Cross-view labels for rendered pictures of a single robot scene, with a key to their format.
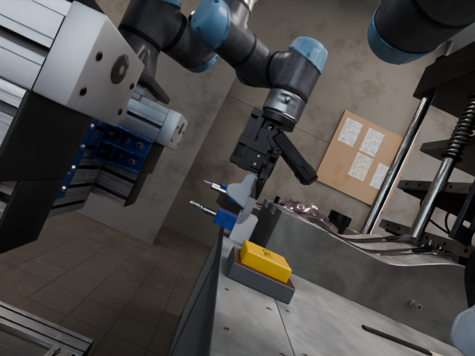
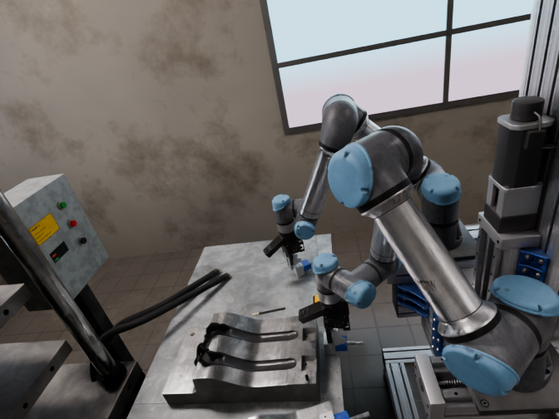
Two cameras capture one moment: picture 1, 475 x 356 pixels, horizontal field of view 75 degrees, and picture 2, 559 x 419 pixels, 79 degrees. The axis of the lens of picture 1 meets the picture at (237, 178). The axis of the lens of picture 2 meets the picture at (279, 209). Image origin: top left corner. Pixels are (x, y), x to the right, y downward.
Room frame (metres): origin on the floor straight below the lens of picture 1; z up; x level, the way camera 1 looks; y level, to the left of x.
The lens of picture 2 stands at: (1.39, 0.05, 1.83)
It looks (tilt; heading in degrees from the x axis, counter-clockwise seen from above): 29 degrees down; 193
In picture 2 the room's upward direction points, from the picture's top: 12 degrees counter-clockwise
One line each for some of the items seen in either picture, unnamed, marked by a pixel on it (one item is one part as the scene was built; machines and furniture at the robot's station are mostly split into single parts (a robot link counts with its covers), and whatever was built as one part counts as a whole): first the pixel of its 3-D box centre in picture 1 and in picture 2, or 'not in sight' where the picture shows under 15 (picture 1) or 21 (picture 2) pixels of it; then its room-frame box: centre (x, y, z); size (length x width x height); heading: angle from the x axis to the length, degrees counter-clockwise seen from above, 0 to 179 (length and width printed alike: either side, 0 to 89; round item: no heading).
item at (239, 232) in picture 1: (220, 216); (343, 342); (0.60, 0.00, 0.83); 0.13 x 0.05 x 0.05; 89
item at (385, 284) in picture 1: (373, 261); (243, 353); (0.66, -0.34, 0.87); 0.50 x 0.26 x 0.14; 92
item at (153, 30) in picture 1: (153, 16); (519, 312); (0.83, 0.38, 1.20); 0.13 x 0.12 x 0.14; 135
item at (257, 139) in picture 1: (261, 145); (334, 310); (0.60, -0.02, 0.99); 0.09 x 0.08 x 0.12; 89
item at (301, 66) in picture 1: (298, 71); (327, 273); (0.60, -0.02, 1.14); 0.09 x 0.08 x 0.11; 45
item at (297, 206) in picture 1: (304, 211); not in sight; (1.01, -0.24, 0.90); 0.26 x 0.18 x 0.08; 109
